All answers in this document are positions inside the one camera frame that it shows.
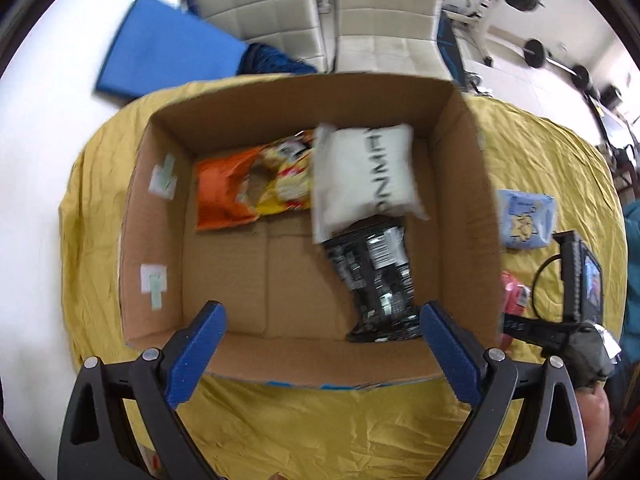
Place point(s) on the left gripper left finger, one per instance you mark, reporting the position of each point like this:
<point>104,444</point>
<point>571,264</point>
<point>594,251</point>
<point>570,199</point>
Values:
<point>97,440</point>

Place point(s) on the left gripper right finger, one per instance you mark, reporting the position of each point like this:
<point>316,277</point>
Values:
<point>548,440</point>

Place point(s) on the red snack packet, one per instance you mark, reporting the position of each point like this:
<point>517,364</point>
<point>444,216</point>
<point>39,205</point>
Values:
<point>515,294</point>

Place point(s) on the light blue tissue pack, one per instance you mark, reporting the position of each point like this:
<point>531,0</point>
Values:
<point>526,220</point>

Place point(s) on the white soft pouch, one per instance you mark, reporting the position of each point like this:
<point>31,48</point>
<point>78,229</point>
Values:
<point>358,173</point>

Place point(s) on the right gloved hand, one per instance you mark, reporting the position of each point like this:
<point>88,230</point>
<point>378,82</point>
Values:
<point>590,355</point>

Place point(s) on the teal beanbag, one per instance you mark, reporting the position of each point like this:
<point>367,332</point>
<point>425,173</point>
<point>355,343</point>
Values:
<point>630,338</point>

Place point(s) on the yellow tablecloth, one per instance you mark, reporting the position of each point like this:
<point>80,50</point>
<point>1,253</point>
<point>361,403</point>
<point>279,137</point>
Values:
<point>251,430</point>

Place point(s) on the black snack packet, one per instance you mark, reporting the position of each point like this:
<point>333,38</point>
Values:
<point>372,262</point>

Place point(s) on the cardboard box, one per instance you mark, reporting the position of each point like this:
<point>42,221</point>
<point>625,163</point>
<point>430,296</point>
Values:
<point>288,313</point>

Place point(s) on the floor dumbbell bar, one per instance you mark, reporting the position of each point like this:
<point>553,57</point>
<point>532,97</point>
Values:
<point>536,55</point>

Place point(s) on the orange snack bag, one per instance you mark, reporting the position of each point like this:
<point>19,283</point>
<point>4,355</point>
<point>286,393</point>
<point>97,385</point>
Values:
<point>239,189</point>

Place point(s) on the white weight bench rack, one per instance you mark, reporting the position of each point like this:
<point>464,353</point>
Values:
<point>476,22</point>

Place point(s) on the right white chair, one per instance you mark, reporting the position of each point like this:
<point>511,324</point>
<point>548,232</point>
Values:
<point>389,36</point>

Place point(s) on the white chair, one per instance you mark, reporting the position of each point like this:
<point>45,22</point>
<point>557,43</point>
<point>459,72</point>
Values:
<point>389,36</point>
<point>292,26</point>

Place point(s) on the dark blue cloth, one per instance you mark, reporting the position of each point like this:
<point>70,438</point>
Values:
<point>263,59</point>

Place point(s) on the blue foam mat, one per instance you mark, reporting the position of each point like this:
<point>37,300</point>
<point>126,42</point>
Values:
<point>158,46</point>

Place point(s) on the left white chair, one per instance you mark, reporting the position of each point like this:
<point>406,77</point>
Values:
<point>292,26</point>

